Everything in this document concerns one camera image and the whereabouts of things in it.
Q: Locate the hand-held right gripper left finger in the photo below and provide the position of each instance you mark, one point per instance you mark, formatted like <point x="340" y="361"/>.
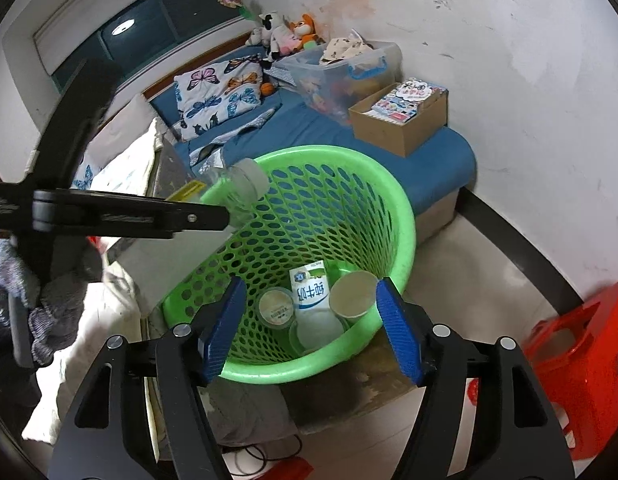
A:
<point x="224" y="330"/>

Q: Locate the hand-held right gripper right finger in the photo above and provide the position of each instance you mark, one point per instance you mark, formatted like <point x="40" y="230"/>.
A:
<point x="399" y="330"/>

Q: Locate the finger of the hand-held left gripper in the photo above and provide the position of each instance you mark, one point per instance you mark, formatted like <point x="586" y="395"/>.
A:
<point x="129" y="215"/>

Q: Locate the round white lidded tub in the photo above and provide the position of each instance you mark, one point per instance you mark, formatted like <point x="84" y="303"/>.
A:
<point x="276" y="307"/>

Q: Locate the white paper cup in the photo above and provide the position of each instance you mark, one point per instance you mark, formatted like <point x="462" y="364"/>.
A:
<point x="351" y="292"/>

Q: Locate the clear plastic cup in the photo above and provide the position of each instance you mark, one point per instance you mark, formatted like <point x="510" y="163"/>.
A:
<point x="316" y="332"/>

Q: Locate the blue white milk carton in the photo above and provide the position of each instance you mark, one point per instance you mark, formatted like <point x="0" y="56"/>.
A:
<point x="309" y="290"/>

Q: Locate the clear plastic bottle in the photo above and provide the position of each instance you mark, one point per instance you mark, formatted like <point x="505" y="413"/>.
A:
<point x="239" y="185"/>

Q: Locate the green plastic basket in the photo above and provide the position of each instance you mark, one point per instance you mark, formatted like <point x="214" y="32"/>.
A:
<point x="309" y="220"/>

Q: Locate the person's left forearm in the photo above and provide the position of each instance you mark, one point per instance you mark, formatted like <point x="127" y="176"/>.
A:
<point x="9" y="270"/>

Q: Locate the white quilted blanket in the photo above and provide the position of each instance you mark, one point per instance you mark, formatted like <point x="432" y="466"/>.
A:
<point x="129" y="180"/>

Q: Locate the beige pillow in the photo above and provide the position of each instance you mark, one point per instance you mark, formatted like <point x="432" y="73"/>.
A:
<point x="126" y="120"/>

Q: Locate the dark window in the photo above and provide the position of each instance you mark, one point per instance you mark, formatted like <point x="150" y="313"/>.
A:
<point x="139" y="25"/>

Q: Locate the butterfly print pillow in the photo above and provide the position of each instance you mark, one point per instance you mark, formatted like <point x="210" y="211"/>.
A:
<point x="214" y="90"/>

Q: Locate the grey patterned cloth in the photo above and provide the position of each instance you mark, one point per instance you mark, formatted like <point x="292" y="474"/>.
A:
<point x="254" y="120"/>

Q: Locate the red plastic stool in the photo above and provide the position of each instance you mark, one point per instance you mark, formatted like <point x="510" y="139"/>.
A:
<point x="579" y="360"/>

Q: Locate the small orange ball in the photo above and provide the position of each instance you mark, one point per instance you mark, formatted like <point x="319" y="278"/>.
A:
<point x="267" y="89"/>

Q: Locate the cardboard box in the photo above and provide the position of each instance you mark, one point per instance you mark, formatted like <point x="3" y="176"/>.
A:
<point x="389" y="135"/>

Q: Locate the blue mattress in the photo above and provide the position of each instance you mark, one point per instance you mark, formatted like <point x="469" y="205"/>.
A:
<point x="339" y="135"/>

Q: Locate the cartoon sticker book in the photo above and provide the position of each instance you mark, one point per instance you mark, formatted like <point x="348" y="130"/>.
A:
<point x="404" y="100"/>

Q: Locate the clear plastic storage box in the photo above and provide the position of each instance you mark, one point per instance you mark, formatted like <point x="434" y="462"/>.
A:
<point x="314" y="75"/>

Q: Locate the pink plush toy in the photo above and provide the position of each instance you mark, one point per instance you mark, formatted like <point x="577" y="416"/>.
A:
<point x="289" y="40"/>

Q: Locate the cow plush toy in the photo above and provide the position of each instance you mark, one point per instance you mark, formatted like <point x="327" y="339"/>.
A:
<point x="271" y="25"/>

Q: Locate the orange fox plush toy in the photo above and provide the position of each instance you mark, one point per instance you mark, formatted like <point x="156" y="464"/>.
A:
<point x="305" y="27"/>

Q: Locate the spotted cloth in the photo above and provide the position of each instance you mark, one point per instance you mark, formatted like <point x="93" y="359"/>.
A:
<point x="344" y="50"/>

